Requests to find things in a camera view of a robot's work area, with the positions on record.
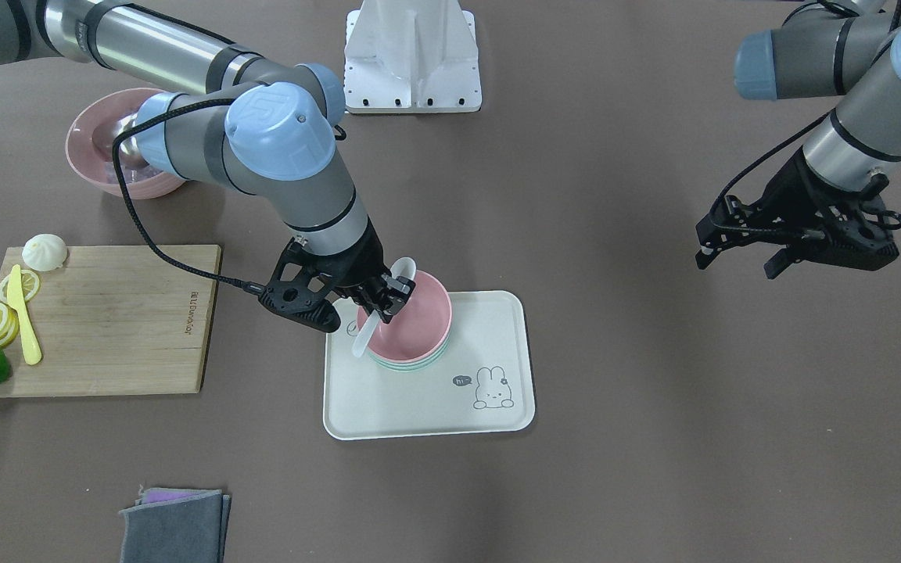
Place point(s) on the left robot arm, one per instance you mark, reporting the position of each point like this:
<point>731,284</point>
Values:
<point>849,49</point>

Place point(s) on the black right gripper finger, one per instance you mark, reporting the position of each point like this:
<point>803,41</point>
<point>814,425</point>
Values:
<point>384,304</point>
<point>398,290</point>

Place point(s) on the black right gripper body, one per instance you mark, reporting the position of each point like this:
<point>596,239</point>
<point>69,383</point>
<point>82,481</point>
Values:
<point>356,263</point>

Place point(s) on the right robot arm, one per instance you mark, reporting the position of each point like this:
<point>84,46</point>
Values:
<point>226,115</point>

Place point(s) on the grey folded cloth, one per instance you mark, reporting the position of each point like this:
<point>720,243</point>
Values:
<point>176,525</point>

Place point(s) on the large pink bowl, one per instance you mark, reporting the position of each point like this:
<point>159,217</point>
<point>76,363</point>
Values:
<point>88,160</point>

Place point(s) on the wooden cutting board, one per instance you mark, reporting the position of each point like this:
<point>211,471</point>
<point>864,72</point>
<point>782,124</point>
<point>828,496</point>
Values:
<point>115,321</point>

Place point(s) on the white ceramic spoon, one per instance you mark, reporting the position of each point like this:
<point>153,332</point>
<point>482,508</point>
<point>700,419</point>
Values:
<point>405,266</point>

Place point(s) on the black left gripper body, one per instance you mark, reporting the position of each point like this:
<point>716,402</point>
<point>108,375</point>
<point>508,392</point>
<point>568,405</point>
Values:
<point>788,191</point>

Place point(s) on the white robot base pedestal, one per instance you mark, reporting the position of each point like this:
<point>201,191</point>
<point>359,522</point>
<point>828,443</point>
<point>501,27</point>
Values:
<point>411,57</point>

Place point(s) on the small pink bowl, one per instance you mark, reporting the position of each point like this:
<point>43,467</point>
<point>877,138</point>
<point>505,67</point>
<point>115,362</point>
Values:
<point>419,330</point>

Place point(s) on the yellow plastic knife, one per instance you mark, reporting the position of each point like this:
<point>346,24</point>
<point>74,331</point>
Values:
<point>30,345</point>

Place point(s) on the cream serving tray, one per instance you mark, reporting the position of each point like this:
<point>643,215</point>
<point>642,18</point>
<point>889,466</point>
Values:
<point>482,382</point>

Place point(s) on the stacked green bowls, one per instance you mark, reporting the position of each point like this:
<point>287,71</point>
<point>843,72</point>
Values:
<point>408,366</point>

